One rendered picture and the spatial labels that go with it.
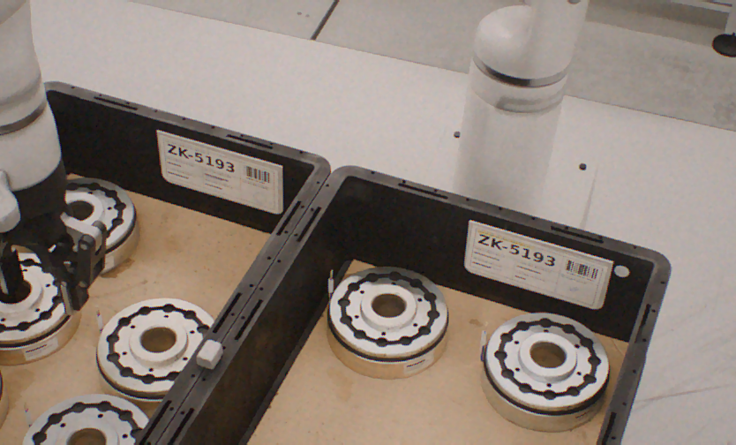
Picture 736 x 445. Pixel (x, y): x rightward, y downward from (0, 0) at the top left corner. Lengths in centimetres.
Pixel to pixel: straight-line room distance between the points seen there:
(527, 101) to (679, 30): 185
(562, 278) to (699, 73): 182
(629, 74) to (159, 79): 147
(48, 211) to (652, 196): 73
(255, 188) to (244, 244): 6
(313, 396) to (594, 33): 199
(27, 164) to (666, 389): 65
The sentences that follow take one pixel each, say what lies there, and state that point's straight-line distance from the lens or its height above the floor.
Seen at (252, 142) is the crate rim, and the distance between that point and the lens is 111.
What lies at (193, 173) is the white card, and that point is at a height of 88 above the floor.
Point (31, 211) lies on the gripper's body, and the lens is 96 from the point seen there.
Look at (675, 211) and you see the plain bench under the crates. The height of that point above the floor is 70.
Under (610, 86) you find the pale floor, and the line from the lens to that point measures 277.
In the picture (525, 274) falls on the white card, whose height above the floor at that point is 88.
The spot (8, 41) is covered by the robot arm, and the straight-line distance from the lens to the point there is 90.
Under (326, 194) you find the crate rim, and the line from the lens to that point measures 105.
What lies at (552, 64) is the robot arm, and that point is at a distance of 113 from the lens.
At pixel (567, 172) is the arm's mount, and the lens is 132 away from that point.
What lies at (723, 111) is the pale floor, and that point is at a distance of 277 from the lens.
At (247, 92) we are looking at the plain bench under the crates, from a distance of 154.
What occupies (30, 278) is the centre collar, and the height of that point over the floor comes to 87.
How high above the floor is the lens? 164
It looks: 44 degrees down
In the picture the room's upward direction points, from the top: 2 degrees clockwise
